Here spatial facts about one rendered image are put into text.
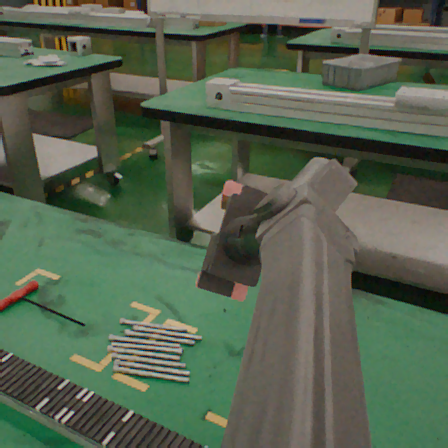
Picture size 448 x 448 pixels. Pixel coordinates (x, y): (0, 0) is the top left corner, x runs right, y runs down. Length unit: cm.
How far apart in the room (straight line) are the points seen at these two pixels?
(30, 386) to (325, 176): 44
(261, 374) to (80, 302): 63
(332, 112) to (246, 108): 32
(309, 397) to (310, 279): 10
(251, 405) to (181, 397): 45
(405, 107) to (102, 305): 121
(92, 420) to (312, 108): 140
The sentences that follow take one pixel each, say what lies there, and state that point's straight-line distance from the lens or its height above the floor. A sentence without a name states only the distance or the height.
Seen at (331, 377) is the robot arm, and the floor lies 112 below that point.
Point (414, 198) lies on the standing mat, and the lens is 318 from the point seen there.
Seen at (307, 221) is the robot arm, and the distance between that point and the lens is 37.
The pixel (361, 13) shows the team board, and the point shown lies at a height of 102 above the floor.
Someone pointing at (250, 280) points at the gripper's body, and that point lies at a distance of 59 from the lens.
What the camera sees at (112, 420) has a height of 81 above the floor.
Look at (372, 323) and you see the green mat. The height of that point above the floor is 78.
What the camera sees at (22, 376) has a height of 81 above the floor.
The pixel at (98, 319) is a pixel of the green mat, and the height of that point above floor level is 78.
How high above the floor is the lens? 127
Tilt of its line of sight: 29 degrees down
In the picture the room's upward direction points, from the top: straight up
